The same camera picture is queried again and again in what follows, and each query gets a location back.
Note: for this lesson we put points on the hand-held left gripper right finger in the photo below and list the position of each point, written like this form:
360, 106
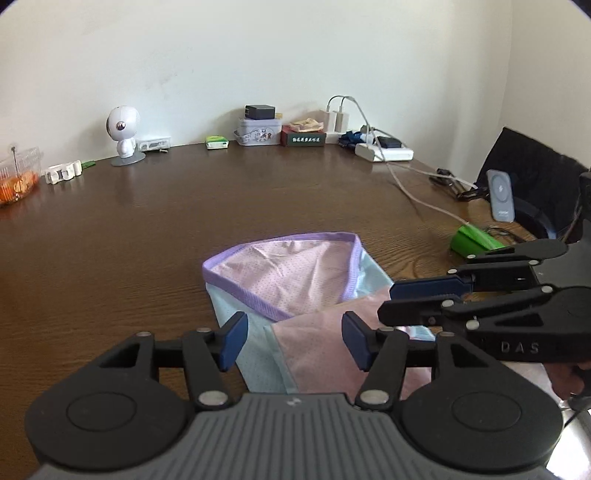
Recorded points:
358, 341

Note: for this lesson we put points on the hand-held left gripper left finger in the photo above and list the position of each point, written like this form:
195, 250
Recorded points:
233, 339

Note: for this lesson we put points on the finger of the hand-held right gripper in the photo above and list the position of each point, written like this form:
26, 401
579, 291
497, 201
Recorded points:
429, 288
415, 314

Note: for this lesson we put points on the pink and blue mesh vest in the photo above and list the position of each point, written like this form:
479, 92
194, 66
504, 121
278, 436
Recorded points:
304, 277

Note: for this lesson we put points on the person's right hand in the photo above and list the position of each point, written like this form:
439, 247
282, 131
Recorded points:
568, 378

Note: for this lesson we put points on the green plastic stand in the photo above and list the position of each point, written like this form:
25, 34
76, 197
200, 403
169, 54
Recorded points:
475, 240

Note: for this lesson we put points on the black clip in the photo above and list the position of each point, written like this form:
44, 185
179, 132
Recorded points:
461, 189

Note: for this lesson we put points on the white power strip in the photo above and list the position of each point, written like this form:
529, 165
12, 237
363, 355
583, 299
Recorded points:
397, 154

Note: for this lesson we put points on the black chair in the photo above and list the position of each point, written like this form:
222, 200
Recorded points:
545, 175

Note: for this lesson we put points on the black adapter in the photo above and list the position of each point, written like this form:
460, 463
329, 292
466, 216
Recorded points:
388, 142

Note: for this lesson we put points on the blue bundled item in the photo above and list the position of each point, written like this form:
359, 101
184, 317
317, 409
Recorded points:
351, 138

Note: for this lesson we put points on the dark box with green label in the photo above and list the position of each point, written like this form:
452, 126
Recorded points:
303, 138

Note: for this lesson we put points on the green and white small box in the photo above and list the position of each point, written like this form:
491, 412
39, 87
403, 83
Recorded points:
217, 142

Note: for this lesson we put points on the tan snack wrapper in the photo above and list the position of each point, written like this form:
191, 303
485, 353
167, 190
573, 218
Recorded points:
307, 124

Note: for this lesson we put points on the printed tin box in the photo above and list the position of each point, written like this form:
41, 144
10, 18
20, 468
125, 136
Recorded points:
258, 134

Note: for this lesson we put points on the white rectangular device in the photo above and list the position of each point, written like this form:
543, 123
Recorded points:
154, 144

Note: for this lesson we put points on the black charger block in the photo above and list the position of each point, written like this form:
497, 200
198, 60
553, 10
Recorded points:
259, 111

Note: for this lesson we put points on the white plastic holder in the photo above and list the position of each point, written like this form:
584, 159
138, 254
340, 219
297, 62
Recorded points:
62, 172

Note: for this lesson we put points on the pile of small orange fruits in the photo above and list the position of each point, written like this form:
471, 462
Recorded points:
18, 187

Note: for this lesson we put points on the clear plastic fruit box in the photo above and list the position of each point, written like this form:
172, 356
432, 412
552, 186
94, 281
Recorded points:
27, 159

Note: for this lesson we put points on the thin metal stick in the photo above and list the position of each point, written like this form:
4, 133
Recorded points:
15, 161

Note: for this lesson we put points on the white wall charger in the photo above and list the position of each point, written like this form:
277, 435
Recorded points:
342, 121
328, 121

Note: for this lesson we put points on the white robot-shaped camera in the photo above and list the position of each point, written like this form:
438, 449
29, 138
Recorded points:
121, 124

